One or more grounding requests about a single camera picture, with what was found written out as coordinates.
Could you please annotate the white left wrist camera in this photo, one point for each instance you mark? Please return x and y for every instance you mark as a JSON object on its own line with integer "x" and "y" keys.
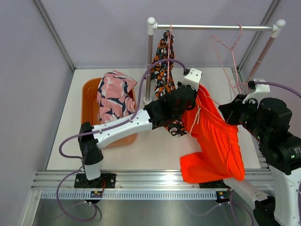
{"x": 192, "y": 78}

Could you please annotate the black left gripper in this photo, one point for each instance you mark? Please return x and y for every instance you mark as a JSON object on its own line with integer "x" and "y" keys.
{"x": 192, "y": 102}

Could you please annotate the pink navy patterned shorts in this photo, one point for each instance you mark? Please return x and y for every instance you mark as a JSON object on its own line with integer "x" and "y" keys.
{"x": 113, "y": 96}

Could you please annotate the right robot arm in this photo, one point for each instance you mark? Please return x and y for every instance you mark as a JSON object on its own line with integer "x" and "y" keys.
{"x": 268, "y": 122}

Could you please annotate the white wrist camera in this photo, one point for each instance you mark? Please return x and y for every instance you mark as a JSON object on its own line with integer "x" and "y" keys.
{"x": 192, "y": 78}
{"x": 258, "y": 90}

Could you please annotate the pink hanger under patterned shorts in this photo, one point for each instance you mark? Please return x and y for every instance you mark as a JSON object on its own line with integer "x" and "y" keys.
{"x": 169, "y": 47}

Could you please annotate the orange plastic basket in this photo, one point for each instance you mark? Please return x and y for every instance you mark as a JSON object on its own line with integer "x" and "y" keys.
{"x": 90, "y": 111}

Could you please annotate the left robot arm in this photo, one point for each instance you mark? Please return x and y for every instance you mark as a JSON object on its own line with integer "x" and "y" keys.
{"x": 160, "y": 113}

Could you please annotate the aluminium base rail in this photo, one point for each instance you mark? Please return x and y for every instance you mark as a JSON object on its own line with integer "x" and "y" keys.
{"x": 145, "y": 185}

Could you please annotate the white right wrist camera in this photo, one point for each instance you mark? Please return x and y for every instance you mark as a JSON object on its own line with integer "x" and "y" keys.
{"x": 258, "y": 90}

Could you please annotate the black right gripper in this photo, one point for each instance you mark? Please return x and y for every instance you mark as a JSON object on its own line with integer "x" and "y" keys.
{"x": 230, "y": 111}

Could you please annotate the silver clothes rack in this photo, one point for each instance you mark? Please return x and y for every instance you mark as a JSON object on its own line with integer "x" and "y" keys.
{"x": 274, "y": 30}

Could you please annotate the black orange patterned shorts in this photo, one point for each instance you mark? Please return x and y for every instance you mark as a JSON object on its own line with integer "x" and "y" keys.
{"x": 159, "y": 75}

